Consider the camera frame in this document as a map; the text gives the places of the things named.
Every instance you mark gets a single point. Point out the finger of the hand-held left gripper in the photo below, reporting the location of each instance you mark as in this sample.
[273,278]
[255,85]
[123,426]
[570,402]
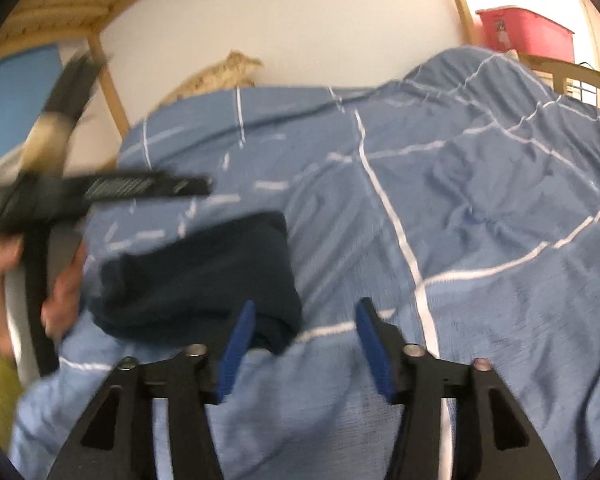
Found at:
[72,90]
[170,187]

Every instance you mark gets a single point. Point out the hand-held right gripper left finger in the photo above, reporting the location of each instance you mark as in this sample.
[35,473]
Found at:
[237,345]

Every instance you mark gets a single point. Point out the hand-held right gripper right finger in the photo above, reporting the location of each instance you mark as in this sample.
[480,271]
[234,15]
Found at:
[375,350]

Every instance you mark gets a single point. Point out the dark navy pants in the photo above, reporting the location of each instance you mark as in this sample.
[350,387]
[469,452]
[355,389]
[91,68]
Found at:
[195,270]

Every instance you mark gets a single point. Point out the person's left hand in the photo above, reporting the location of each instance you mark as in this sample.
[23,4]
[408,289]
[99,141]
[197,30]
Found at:
[65,300]

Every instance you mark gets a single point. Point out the blue window blind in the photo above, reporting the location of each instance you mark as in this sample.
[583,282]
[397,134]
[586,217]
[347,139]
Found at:
[15,100]

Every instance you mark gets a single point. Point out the beige patterned pillow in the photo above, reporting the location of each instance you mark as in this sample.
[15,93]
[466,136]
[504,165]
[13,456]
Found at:
[220,77]

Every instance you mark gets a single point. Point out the blue checked duvet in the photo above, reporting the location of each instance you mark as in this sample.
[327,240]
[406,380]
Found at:
[480,210]

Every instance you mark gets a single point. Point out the red storage bin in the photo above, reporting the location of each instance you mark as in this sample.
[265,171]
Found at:
[525,32]

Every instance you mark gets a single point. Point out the wooden bunk bed frame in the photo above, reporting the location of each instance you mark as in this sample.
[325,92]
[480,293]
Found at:
[55,5]

